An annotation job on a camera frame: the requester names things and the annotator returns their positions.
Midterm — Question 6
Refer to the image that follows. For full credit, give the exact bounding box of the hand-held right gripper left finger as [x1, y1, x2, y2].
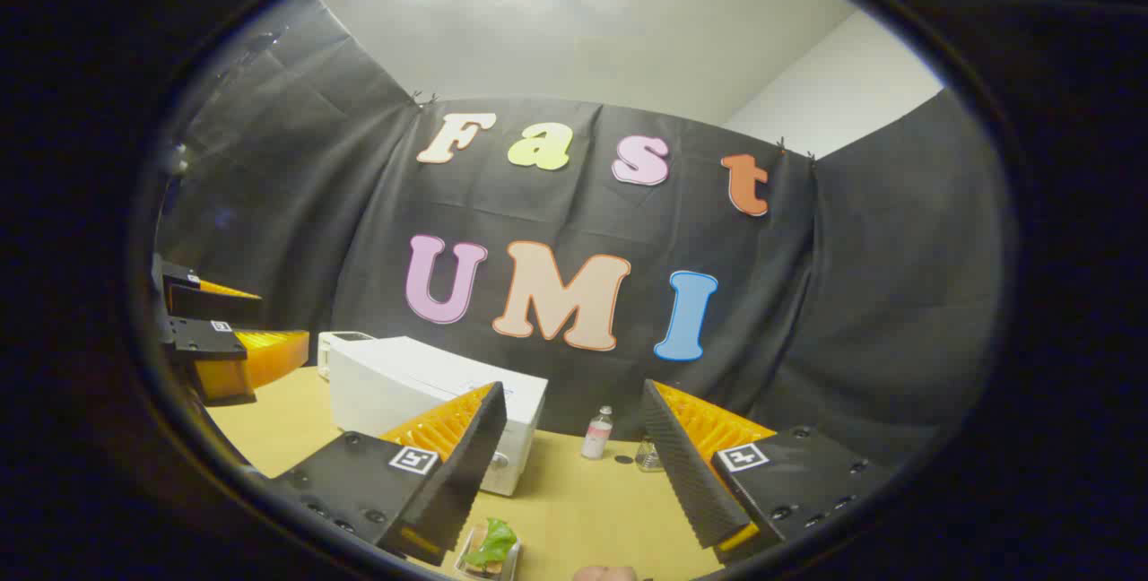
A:
[269, 381, 509, 567]

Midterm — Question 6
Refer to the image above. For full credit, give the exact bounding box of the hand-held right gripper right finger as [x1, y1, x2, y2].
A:
[640, 378, 898, 565]

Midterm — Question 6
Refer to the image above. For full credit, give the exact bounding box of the sandwich with lettuce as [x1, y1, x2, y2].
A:
[462, 518, 520, 575]

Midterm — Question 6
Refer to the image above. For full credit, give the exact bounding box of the white microwave oven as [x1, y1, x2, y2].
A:
[329, 336, 549, 498]

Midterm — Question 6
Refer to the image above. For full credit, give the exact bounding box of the clear bottle with pink label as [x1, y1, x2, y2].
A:
[581, 406, 614, 461]

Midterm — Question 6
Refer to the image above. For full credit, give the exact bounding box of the white plastic tray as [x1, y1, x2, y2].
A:
[453, 523, 523, 581]

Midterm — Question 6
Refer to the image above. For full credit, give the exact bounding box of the white toaster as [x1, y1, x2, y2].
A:
[317, 330, 378, 381]

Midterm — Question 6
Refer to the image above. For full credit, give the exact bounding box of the black backdrop cloth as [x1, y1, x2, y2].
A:
[152, 0, 1010, 474]

